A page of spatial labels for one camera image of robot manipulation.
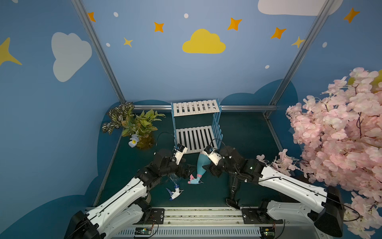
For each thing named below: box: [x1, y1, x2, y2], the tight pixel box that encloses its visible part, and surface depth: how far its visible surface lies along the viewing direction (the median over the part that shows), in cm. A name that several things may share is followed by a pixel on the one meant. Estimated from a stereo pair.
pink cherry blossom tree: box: [257, 67, 382, 237], surface depth 50 cm
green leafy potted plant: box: [101, 102, 166, 151], surface depth 86 cm
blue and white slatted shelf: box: [170, 98, 224, 154], surface depth 92 cm
